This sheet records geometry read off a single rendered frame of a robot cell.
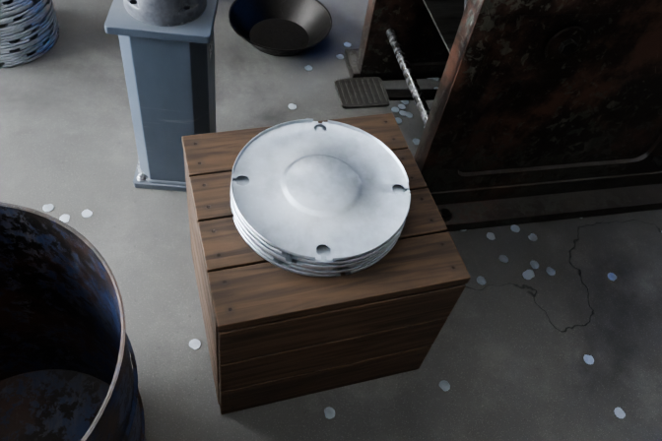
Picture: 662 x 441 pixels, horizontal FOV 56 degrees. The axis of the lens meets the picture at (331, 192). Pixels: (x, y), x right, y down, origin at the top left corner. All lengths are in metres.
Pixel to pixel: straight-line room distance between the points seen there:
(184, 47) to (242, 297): 0.50
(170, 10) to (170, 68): 0.12
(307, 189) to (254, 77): 0.83
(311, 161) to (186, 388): 0.50
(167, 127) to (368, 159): 0.49
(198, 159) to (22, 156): 0.64
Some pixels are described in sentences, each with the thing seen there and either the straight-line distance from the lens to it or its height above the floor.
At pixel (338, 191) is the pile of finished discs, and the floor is 0.40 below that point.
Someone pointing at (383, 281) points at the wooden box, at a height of 0.35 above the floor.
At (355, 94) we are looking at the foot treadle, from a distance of 1.53.
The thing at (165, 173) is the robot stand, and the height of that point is 0.05.
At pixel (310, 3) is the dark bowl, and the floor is 0.06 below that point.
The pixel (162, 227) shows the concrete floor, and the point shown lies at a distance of 1.45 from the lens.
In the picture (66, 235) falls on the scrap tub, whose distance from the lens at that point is 0.89.
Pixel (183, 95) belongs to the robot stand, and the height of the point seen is 0.29.
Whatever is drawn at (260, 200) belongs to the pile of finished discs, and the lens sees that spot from 0.98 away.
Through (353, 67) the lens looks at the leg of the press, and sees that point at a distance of 1.82.
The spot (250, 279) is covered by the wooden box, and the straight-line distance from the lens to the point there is 0.96.
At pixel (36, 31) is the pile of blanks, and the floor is 0.08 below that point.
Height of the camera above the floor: 1.17
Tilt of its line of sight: 50 degrees down
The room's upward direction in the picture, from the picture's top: 11 degrees clockwise
